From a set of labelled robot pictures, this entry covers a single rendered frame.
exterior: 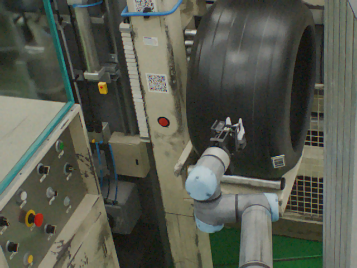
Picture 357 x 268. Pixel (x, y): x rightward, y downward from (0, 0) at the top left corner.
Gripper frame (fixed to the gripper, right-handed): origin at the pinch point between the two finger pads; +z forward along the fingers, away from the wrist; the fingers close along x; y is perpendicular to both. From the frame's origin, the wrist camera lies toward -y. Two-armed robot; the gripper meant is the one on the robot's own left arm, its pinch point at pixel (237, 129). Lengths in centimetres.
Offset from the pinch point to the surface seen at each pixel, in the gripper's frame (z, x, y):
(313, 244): 92, -7, -113
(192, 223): 30, 29, -62
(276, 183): 18.9, -6.9, -30.3
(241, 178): 18.9, 5.2, -30.4
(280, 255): 82, 7, -115
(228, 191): 17.5, 9.6, -35.4
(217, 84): 4.0, 6.9, 11.8
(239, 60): 8.1, 1.4, 18.3
